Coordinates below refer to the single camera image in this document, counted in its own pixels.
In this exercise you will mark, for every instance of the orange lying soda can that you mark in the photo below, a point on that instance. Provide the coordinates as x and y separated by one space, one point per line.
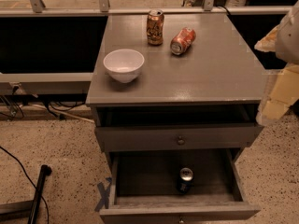
181 42

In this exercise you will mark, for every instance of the white bowl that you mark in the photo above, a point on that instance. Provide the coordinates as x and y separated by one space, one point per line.
124 65

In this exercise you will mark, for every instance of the grey wooden drawer cabinet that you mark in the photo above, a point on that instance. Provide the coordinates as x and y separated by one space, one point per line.
218 69

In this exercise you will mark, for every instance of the grey top drawer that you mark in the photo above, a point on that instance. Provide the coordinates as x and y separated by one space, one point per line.
145 128

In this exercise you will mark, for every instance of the blue pepsi can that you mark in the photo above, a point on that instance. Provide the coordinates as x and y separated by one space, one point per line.
185 179

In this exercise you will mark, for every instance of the brown upright soda can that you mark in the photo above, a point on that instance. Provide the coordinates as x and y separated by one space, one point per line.
155 25

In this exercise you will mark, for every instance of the grey open middle drawer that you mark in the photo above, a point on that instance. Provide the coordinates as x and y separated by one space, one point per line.
144 188

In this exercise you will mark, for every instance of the blue tape cross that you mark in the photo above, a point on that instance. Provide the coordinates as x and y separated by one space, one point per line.
104 195

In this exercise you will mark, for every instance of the round top drawer knob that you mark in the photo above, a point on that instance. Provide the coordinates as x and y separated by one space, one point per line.
180 141

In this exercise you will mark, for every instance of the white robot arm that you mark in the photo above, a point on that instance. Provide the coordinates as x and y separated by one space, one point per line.
283 39

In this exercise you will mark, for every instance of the black metal stand leg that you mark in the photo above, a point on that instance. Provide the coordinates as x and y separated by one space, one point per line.
29 208

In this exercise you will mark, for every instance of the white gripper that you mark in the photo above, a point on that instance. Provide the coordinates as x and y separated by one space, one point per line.
289 39

